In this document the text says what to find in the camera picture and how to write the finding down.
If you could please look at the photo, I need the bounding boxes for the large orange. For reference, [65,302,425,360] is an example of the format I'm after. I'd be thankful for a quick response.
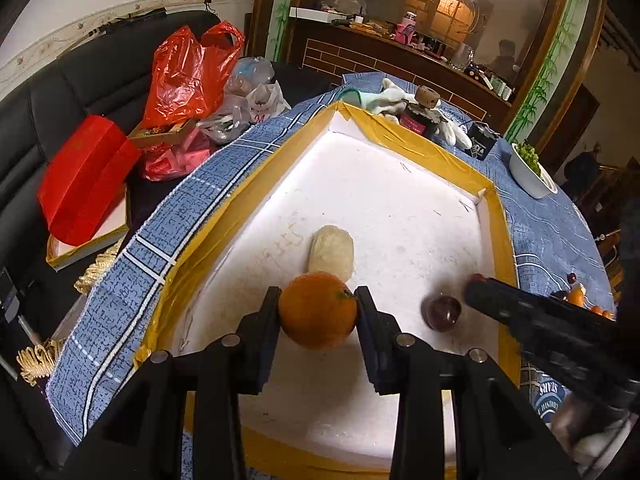
[278,272,360,351]

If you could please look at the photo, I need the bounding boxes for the green grapes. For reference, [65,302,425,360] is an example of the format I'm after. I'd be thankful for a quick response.
[515,142,543,176]

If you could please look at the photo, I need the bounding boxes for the small black box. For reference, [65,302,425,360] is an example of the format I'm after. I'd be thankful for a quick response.
[467,122,498,162]

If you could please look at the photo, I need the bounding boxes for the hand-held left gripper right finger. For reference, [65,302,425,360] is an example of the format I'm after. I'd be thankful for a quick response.
[354,286,576,480]

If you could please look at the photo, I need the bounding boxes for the gold tassel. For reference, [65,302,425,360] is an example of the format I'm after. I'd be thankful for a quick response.
[15,337,66,386]

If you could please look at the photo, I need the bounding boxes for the pink plastic bag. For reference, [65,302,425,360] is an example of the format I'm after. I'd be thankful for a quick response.
[140,127,218,183]

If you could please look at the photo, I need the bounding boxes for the red gift box lid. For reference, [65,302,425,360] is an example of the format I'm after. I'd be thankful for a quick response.
[37,114,143,247]

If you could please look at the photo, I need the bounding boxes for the white oval bowl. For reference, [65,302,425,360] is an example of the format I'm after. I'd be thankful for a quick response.
[509,142,558,200]

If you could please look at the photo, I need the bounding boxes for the white foam tray yellow tape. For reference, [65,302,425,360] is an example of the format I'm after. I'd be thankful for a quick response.
[134,101,521,480]

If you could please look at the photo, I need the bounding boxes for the clear plastic bag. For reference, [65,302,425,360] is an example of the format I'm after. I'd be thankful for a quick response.
[196,56,277,143]

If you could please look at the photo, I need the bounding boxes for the white gift box base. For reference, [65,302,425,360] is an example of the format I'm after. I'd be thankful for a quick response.
[46,185,132,272]

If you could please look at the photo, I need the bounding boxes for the white tray on cabinet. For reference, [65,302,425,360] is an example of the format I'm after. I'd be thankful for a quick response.
[290,6,366,25]

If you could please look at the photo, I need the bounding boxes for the white cotton glove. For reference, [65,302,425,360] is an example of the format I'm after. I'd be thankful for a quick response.
[337,78,418,118]
[435,100,472,148]

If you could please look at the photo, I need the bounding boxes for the open cardboard box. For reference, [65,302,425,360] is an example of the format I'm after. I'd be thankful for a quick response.
[127,117,198,150]

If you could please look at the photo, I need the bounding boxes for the pink bottle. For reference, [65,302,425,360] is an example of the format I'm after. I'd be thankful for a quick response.
[397,11,418,43]

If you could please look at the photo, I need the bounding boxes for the yellow rope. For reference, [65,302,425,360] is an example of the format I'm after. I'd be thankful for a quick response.
[74,250,123,296]

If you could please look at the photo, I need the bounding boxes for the wooden glass cabinet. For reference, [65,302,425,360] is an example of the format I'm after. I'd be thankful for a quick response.
[250,0,603,146]

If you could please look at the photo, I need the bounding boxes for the red plastic bag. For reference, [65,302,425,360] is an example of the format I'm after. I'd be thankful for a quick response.
[141,21,246,131]

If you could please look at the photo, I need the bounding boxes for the white printed plastic bag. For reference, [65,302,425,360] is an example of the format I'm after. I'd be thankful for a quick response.
[247,80,292,126]

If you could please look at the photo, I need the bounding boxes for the black leather sofa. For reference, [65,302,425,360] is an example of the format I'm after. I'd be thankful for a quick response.
[0,10,351,480]

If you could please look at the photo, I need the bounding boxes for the dark jar with cork lid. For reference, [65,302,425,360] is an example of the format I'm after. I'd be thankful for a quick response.
[399,86,453,141]

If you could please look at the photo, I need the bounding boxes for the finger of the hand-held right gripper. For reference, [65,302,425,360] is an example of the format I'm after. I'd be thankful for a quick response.
[464,278,591,393]

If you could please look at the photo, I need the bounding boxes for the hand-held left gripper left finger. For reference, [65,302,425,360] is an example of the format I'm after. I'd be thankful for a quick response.
[65,286,283,480]

